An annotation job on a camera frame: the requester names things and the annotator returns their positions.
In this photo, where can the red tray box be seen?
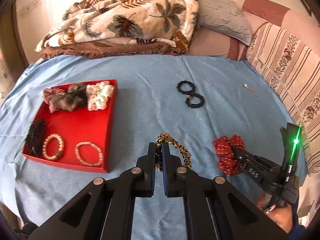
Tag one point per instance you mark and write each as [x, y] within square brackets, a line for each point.
[78, 126]

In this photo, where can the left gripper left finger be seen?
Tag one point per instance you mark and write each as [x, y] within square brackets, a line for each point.
[104, 208]

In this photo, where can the grey fuzzy scrunchie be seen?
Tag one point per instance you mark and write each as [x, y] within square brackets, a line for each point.
[75, 97]

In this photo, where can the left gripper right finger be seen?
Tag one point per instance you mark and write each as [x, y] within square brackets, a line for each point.
[214, 208]

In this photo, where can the white satin scrunchie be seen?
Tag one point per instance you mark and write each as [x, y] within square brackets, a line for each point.
[98, 95]

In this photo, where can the floral leaf blanket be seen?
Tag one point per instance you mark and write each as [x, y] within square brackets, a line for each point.
[102, 28]

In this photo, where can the blue bed cloth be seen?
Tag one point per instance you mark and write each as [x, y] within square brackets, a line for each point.
[195, 99]

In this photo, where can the striped floral pillow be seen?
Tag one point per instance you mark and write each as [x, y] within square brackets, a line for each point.
[291, 69]

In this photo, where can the dark red dotted scrunchie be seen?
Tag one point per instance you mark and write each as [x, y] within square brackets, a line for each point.
[227, 161]

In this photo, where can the grey blue pillow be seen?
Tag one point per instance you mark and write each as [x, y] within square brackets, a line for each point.
[224, 16]

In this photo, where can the person right hand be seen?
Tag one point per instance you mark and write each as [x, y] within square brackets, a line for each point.
[282, 216]

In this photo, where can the pink striped scrunchie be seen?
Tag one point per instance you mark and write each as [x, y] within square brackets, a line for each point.
[48, 94]

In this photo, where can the pink bedsheet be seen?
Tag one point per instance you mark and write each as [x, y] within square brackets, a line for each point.
[206, 42]

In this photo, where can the black hair claw clip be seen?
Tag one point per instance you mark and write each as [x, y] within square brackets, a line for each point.
[35, 137]

